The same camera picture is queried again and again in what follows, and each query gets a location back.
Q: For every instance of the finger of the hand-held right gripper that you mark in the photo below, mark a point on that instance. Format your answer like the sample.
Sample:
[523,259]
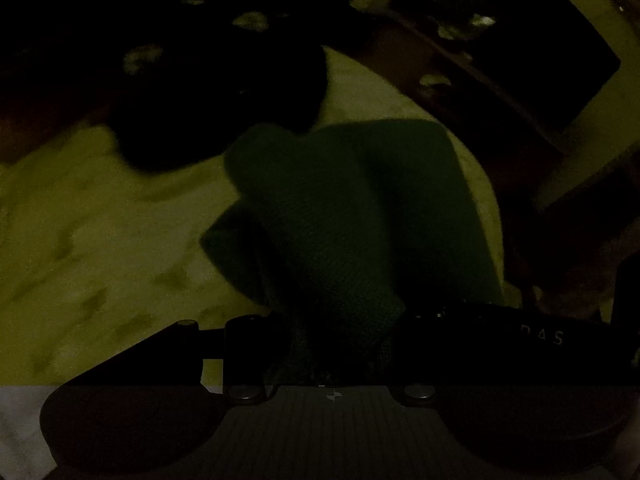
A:
[450,322]

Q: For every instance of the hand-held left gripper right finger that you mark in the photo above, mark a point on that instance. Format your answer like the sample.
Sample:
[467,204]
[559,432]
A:
[406,360]

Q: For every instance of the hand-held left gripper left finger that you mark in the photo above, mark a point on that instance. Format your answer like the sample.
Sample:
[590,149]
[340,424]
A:
[250,350]

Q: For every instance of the dark green garment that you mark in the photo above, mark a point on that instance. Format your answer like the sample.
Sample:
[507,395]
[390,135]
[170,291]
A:
[360,220]

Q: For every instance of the light crumpled bedsheet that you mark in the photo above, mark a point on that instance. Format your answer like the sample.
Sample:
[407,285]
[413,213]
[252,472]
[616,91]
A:
[100,240]

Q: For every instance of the black cloth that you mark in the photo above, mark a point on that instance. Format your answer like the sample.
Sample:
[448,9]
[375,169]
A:
[210,110]

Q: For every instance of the patterned dark cloth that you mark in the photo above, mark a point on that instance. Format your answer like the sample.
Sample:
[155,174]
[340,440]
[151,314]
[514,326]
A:
[145,57]

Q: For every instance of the wooden furniture frame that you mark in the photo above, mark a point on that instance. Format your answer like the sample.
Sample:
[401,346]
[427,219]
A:
[500,90]

